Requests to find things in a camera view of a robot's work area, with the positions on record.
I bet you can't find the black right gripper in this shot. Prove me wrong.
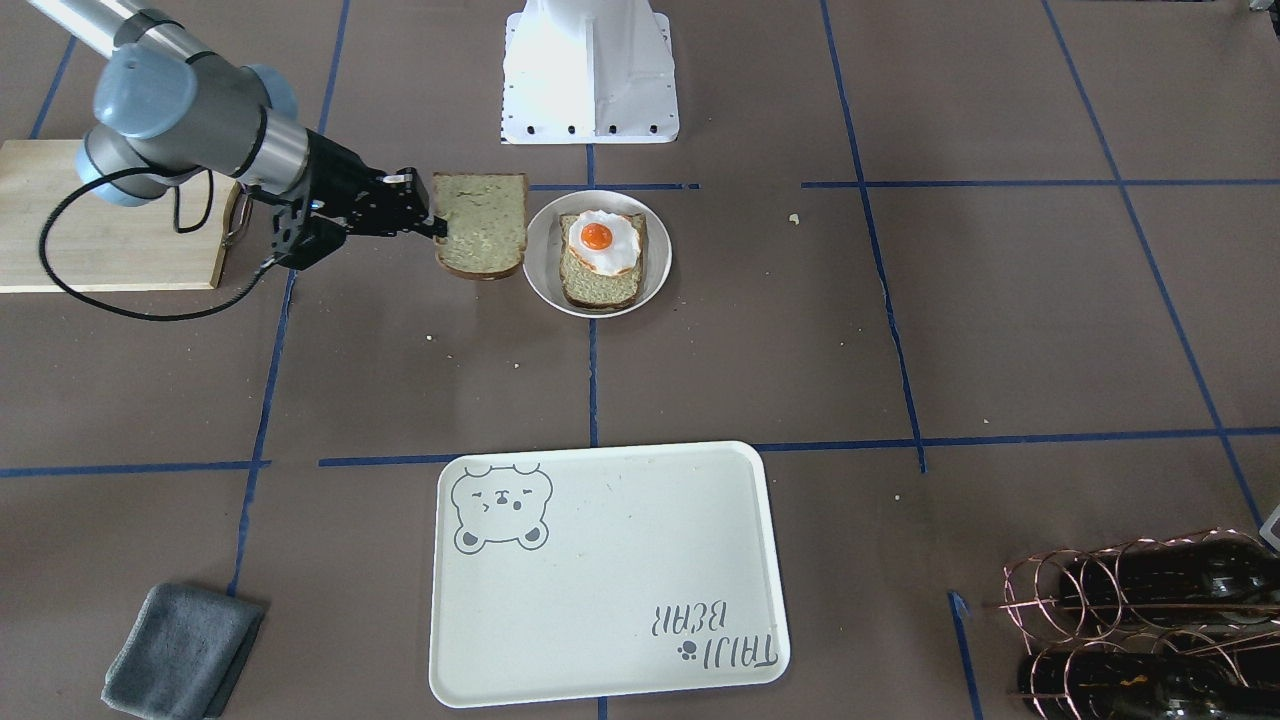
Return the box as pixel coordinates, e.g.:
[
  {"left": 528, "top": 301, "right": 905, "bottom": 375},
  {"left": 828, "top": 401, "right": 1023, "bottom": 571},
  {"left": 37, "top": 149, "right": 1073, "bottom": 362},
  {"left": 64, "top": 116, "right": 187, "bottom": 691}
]
[{"left": 271, "top": 132, "right": 449, "bottom": 272}]

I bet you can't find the bread slice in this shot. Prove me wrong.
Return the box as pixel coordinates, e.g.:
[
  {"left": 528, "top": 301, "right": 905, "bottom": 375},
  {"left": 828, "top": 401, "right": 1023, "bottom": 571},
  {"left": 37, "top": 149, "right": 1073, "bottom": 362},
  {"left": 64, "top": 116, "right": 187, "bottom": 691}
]
[
  {"left": 431, "top": 172, "right": 529, "bottom": 281},
  {"left": 558, "top": 210, "right": 646, "bottom": 309}
]

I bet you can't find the white round plate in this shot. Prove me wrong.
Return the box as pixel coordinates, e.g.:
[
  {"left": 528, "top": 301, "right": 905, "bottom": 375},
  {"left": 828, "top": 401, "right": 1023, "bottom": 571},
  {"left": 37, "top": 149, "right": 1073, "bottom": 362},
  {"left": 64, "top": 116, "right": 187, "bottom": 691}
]
[{"left": 524, "top": 190, "right": 675, "bottom": 316}]

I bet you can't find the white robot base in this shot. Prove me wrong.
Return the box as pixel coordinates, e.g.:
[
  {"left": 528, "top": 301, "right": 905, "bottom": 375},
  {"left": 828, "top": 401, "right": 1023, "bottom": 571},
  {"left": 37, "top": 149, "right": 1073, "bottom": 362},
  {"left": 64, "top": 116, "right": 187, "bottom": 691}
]
[{"left": 500, "top": 1, "right": 681, "bottom": 145}]

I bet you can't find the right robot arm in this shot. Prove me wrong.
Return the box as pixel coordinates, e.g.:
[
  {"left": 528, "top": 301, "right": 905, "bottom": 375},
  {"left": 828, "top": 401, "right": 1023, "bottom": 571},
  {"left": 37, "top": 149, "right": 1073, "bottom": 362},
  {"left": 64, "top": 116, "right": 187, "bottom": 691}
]
[{"left": 36, "top": 1, "right": 448, "bottom": 270}]

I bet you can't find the white bear tray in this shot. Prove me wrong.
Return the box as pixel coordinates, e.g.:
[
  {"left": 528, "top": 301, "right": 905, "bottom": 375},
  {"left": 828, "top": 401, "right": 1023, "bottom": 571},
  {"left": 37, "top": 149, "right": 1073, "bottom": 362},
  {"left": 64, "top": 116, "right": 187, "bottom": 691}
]
[{"left": 428, "top": 441, "right": 792, "bottom": 708}]

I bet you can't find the fried egg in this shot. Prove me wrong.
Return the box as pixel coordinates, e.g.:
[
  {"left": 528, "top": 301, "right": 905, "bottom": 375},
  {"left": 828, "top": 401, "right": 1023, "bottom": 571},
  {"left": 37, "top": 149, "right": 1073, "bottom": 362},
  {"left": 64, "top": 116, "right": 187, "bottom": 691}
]
[{"left": 559, "top": 210, "right": 644, "bottom": 277}]

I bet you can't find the wooden cutting board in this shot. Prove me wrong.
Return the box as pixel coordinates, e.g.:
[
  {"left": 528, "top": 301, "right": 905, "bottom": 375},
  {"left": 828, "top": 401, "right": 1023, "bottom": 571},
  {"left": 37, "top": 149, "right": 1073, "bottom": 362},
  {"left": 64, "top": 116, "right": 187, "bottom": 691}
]
[{"left": 1, "top": 138, "right": 239, "bottom": 293}]

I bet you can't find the grey folded cloth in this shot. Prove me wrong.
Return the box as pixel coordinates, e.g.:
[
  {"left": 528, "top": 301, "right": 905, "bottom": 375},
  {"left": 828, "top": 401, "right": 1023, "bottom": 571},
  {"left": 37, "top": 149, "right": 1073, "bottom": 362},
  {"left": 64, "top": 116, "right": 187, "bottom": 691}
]
[{"left": 101, "top": 583, "right": 266, "bottom": 719}]

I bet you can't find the lower dark glass bottle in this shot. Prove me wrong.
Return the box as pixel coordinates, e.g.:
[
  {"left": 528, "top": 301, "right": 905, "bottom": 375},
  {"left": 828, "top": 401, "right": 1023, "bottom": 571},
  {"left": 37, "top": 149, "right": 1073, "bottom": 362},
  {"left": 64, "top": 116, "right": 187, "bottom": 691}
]
[{"left": 1016, "top": 644, "right": 1279, "bottom": 719}]

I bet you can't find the dark glass bottle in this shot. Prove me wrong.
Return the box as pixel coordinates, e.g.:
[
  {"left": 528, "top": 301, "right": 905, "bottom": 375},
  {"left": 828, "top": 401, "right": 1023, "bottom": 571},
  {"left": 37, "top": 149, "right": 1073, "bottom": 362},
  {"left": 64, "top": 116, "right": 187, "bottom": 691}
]
[
  {"left": 1016, "top": 644, "right": 1279, "bottom": 719},
  {"left": 1055, "top": 537, "right": 1279, "bottom": 629}
]

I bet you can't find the upper dark glass bottle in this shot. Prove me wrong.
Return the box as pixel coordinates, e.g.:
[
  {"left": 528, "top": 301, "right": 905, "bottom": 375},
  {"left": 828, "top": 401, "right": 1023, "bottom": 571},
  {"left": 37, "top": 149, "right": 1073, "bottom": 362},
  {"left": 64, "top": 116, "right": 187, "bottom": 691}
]
[{"left": 1055, "top": 537, "right": 1279, "bottom": 629}]

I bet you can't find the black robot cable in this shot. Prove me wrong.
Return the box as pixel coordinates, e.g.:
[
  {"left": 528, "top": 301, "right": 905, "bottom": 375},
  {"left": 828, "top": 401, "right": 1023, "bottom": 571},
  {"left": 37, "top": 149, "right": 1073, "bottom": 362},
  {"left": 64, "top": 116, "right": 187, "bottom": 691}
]
[{"left": 38, "top": 165, "right": 291, "bottom": 323}]

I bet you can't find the copper wire bottle rack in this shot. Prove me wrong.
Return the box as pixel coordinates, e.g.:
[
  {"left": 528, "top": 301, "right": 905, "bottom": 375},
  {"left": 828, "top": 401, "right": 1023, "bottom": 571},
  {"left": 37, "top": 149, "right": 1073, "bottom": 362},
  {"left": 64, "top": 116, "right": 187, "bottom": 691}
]
[{"left": 995, "top": 529, "right": 1279, "bottom": 719}]

